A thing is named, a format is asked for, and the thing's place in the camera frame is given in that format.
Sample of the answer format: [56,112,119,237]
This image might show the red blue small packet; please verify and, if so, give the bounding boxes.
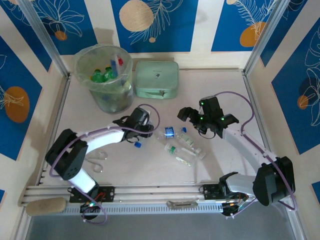
[109,51,126,76]

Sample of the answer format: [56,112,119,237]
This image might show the scissors with clear handles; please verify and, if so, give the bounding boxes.
[84,151,109,174]

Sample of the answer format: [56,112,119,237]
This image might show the mint green zip pouch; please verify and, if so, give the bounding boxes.
[134,60,180,100]

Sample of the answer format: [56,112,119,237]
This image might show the grey slotted cable duct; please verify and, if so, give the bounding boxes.
[64,204,226,216]

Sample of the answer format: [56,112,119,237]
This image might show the aluminium frame post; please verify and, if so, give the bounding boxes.
[17,0,71,78]
[243,0,288,76]

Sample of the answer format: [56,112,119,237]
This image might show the grey metal panel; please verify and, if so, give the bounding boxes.
[14,199,307,240]

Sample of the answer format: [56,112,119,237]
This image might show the green soda bottle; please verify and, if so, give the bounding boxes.
[103,66,117,81]
[91,69,105,83]

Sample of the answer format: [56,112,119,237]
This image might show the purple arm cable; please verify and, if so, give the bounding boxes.
[48,104,161,225]
[213,91,298,219]

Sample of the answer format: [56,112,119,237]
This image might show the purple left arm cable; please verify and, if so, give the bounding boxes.
[48,104,161,225]

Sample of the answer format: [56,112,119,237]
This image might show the grey mesh waste bin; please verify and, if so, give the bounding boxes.
[73,44,135,115]

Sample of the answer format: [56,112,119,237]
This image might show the flat metal bracket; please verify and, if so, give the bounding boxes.
[166,199,200,209]

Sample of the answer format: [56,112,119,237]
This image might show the beige oblong pad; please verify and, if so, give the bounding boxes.
[25,196,67,216]

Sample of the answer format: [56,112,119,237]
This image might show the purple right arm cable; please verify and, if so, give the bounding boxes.
[213,91,298,219]

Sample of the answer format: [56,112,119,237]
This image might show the aluminium side rail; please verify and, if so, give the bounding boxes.
[37,74,72,187]
[242,71,284,181]

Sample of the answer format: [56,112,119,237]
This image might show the long aluminium base rail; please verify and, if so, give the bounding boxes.
[18,181,293,208]

